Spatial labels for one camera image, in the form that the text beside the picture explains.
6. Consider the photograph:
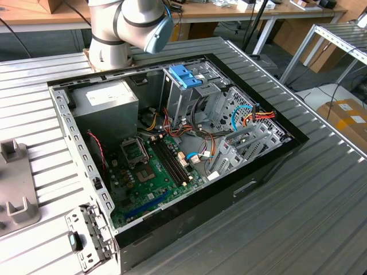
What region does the square brown base plate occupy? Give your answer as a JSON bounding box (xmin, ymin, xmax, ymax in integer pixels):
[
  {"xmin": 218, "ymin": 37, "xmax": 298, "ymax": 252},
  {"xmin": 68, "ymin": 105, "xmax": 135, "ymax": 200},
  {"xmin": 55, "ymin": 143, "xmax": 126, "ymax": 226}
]
[{"xmin": 82, "ymin": 48, "xmax": 135, "ymax": 72}]

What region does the metal optical drive cage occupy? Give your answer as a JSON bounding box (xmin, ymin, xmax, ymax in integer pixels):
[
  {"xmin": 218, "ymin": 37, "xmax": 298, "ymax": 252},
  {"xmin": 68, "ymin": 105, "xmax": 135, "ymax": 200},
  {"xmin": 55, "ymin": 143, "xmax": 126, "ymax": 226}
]
[{"xmin": 158, "ymin": 61, "xmax": 232, "ymax": 130}]

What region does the aluminium frame table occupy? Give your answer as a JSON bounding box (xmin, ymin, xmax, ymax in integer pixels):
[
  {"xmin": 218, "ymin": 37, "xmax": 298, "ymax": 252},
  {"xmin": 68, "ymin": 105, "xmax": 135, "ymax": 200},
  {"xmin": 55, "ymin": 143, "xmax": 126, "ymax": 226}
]
[{"xmin": 279, "ymin": 22, "xmax": 367, "ymax": 87}]

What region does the cardboard box with yellow tape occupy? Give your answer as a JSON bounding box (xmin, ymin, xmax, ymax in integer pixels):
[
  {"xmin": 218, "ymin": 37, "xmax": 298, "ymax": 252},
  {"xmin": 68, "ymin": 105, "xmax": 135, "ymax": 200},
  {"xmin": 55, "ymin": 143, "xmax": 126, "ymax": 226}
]
[{"xmin": 316, "ymin": 98, "xmax": 367, "ymax": 150}]

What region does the red orange wire bundle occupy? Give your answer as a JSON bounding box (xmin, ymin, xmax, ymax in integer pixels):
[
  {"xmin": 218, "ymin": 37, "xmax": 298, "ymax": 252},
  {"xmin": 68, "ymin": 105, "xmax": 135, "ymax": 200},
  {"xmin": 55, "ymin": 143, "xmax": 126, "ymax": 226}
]
[{"xmin": 162, "ymin": 107, "xmax": 218, "ymax": 163}]

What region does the white power supply label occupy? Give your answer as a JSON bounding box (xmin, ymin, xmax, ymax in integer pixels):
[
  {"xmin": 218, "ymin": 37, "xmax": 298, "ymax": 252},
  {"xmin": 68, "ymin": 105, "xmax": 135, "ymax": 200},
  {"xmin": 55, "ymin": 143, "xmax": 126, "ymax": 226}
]
[{"xmin": 85, "ymin": 84, "xmax": 130, "ymax": 106}]

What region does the blue plastic drive latch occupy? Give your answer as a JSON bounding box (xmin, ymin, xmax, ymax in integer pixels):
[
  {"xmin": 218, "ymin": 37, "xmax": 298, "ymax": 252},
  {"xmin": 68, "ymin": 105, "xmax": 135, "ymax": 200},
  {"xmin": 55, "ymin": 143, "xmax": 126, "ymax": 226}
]
[{"xmin": 169, "ymin": 65, "xmax": 203, "ymax": 89}]

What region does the yellow black wire bundle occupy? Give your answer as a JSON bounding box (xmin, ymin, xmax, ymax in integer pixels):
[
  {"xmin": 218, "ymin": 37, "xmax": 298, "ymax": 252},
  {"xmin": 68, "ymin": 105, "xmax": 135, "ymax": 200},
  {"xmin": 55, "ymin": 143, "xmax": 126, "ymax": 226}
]
[{"xmin": 139, "ymin": 111, "xmax": 159, "ymax": 132}]

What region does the black case fan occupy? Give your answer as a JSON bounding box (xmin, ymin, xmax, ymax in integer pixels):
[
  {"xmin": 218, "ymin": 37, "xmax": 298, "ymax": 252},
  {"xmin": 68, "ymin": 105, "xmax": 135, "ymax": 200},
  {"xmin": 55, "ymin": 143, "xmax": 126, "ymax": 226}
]
[{"xmin": 84, "ymin": 129, "xmax": 110, "ymax": 176}]

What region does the metal disk bay cage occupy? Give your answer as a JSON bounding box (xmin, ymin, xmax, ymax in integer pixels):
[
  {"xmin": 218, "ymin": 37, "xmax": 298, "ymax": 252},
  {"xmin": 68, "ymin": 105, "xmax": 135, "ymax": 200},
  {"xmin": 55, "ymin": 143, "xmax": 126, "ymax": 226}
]
[{"xmin": 205, "ymin": 85, "xmax": 292, "ymax": 180}]

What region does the black open PC case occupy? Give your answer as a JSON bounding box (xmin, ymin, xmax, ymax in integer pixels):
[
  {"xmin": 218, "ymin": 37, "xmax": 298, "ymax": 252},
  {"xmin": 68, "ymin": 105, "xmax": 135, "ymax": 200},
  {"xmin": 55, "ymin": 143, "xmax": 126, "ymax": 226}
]
[{"xmin": 46, "ymin": 53, "xmax": 310, "ymax": 274}]

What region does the blue wire with white plug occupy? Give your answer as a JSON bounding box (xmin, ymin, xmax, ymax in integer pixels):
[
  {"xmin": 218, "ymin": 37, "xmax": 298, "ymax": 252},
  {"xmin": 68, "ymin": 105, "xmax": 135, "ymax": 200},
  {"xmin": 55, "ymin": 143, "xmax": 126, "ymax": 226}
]
[{"xmin": 185, "ymin": 153, "xmax": 214, "ymax": 164}]

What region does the disk power wire black plug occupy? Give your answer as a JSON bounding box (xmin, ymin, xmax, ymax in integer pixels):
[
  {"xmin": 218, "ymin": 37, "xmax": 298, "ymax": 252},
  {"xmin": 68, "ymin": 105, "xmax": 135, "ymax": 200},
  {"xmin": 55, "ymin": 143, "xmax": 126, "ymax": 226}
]
[{"xmin": 243, "ymin": 111, "xmax": 276, "ymax": 127}]

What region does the grey parts rack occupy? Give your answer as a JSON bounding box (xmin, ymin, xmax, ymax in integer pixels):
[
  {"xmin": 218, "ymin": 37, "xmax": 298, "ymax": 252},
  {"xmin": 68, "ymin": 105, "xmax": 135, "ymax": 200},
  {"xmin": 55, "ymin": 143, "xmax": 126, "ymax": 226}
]
[{"xmin": 0, "ymin": 138, "xmax": 42, "ymax": 238}]

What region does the metal socket cover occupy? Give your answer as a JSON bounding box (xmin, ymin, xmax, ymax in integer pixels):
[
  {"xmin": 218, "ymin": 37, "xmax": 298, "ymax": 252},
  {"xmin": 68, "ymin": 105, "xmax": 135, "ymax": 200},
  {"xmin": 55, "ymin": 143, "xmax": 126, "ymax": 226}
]
[{"xmin": 119, "ymin": 136, "xmax": 150, "ymax": 170}]

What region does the grey power supply unit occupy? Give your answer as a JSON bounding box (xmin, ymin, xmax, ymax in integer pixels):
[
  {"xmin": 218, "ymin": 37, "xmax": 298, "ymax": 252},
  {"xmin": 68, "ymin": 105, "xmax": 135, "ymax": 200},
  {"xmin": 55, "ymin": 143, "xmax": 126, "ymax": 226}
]
[{"xmin": 68, "ymin": 79, "xmax": 140, "ymax": 150}]

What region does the thick black cable bundle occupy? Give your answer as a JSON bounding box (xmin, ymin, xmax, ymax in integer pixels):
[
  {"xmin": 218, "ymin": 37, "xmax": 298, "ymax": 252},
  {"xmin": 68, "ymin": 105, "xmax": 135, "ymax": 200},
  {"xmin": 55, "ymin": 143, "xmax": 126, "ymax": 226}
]
[{"xmin": 191, "ymin": 94, "xmax": 233, "ymax": 141}]

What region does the black cable with black plug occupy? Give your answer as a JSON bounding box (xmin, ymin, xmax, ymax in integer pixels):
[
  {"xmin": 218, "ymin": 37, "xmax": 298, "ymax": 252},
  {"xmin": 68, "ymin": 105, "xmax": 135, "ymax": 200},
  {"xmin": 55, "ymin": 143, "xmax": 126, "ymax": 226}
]
[{"xmin": 64, "ymin": 0, "xmax": 92, "ymax": 24}]

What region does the black RAM slot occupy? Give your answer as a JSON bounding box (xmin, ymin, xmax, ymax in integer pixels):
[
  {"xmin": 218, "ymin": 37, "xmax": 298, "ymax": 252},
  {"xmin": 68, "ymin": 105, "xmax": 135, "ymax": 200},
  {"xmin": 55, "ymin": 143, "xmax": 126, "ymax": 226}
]
[
  {"xmin": 151, "ymin": 140, "xmax": 181, "ymax": 186},
  {"xmin": 157, "ymin": 138, "xmax": 188, "ymax": 183},
  {"xmin": 160, "ymin": 137, "xmax": 190, "ymax": 182},
  {"xmin": 154, "ymin": 139, "xmax": 184, "ymax": 184}
]

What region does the plastic latch tab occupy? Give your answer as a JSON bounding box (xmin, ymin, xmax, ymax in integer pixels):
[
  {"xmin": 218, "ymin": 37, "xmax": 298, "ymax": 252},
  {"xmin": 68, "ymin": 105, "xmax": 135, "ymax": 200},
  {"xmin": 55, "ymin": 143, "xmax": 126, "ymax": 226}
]
[{"xmin": 67, "ymin": 231, "xmax": 84, "ymax": 253}]

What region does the red black twisted wire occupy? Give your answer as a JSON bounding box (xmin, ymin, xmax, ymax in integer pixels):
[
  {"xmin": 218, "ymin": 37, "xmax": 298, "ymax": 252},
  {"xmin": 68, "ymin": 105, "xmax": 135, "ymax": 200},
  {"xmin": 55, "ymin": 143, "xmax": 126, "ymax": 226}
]
[{"xmin": 86, "ymin": 130, "xmax": 109, "ymax": 172}]

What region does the long wooden desk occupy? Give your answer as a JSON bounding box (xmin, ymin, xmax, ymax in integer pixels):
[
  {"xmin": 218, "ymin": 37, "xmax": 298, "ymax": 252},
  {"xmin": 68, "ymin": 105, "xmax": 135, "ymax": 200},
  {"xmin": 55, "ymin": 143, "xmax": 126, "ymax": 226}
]
[{"xmin": 0, "ymin": 0, "xmax": 349, "ymax": 55}]

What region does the CPU socket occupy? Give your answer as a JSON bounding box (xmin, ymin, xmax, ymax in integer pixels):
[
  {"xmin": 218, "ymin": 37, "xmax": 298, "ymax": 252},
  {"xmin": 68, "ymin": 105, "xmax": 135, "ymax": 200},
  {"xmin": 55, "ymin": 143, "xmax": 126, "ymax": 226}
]
[{"xmin": 135, "ymin": 167, "xmax": 157, "ymax": 184}]

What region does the blue expansion slot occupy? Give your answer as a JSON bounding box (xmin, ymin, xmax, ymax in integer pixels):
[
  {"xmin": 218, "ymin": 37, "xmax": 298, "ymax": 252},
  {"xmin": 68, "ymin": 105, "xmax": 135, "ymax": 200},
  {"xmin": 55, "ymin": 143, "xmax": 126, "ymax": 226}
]
[{"xmin": 123, "ymin": 190, "xmax": 170, "ymax": 220}]

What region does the large brown cardboard sheet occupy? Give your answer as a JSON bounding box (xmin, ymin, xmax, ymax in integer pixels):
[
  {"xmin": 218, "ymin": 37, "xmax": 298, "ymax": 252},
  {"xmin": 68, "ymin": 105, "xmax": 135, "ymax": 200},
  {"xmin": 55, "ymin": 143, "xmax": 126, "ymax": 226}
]
[{"xmin": 272, "ymin": 17, "xmax": 349, "ymax": 74}]

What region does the wooden box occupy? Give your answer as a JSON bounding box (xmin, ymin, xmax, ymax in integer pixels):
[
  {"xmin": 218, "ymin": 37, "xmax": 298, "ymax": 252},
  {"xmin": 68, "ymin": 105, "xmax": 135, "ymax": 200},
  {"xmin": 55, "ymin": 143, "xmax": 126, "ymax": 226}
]
[{"xmin": 36, "ymin": 0, "xmax": 63, "ymax": 15}]

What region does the metal card retention bracket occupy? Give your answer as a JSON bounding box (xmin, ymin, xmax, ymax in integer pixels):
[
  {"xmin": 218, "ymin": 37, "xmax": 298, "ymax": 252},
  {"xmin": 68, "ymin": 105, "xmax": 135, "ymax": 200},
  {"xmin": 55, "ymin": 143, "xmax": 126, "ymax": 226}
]
[{"xmin": 64, "ymin": 202, "xmax": 117, "ymax": 273}]

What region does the green motherboard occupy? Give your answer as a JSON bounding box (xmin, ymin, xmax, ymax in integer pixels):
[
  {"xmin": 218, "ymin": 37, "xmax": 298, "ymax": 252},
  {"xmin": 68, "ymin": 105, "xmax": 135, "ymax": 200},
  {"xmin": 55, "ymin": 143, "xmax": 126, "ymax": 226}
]
[{"xmin": 107, "ymin": 134, "xmax": 207, "ymax": 230}]

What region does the black stand pole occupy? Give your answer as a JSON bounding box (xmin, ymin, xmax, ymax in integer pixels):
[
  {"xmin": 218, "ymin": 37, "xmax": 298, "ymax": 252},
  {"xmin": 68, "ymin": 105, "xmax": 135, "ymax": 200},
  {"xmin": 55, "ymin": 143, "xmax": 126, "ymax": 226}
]
[{"xmin": 242, "ymin": 0, "xmax": 272, "ymax": 54}]

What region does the blue wire with black plug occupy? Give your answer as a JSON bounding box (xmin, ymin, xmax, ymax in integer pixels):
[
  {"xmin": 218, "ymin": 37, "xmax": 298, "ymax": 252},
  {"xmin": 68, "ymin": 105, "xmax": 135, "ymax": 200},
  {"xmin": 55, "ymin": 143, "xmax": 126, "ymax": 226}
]
[{"xmin": 231, "ymin": 103, "xmax": 260, "ymax": 132}]

